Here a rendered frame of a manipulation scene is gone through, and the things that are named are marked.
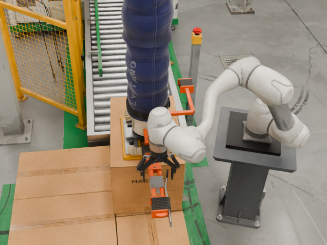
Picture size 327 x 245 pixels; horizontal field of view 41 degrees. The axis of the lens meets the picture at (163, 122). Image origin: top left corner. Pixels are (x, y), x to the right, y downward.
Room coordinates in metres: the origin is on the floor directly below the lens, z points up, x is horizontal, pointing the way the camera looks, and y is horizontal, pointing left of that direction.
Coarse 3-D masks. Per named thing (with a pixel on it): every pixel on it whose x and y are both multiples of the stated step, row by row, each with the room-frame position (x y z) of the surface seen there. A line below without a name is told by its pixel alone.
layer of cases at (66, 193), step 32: (32, 160) 1.95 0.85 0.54; (64, 160) 1.96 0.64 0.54; (96, 160) 1.97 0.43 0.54; (32, 192) 1.68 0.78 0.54; (64, 192) 1.69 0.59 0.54; (96, 192) 1.70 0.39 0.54; (32, 224) 1.46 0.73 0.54; (64, 224) 1.46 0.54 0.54; (96, 224) 1.47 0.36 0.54; (128, 224) 1.48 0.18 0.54; (160, 224) 1.49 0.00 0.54
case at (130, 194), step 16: (112, 112) 1.99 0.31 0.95; (112, 128) 1.85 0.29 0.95; (112, 144) 1.72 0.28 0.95; (112, 160) 1.59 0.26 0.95; (128, 160) 1.60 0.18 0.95; (112, 176) 1.55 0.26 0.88; (128, 176) 1.56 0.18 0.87; (176, 176) 1.58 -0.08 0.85; (112, 192) 1.54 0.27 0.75; (128, 192) 1.55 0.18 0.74; (144, 192) 1.56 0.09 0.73; (176, 192) 1.58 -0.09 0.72; (128, 208) 1.55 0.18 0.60; (144, 208) 1.56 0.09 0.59; (176, 208) 1.58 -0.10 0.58
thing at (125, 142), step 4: (124, 120) 1.90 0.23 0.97; (124, 124) 1.86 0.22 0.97; (128, 124) 1.83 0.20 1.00; (124, 128) 1.83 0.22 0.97; (124, 132) 1.79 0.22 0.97; (124, 136) 1.77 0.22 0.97; (124, 140) 1.73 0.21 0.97; (128, 140) 1.73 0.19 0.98; (132, 140) 1.70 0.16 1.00; (136, 140) 1.73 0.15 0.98; (124, 144) 1.70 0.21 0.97; (128, 144) 1.70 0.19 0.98; (132, 144) 1.69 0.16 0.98; (136, 144) 1.70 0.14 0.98; (140, 144) 1.71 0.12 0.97; (124, 148) 1.67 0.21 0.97; (124, 152) 1.64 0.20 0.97; (124, 156) 1.61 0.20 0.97; (128, 156) 1.61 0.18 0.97; (132, 156) 1.61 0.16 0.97; (136, 156) 1.61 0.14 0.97; (140, 156) 1.61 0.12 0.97
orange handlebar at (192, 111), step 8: (192, 104) 1.93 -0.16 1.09; (176, 112) 1.85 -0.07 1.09; (184, 112) 1.85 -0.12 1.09; (192, 112) 1.86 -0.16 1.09; (144, 136) 1.65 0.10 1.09; (152, 168) 1.41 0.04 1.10; (160, 168) 1.41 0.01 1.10; (152, 192) 1.27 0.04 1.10; (160, 192) 1.27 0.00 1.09; (160, 216) 1.14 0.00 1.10
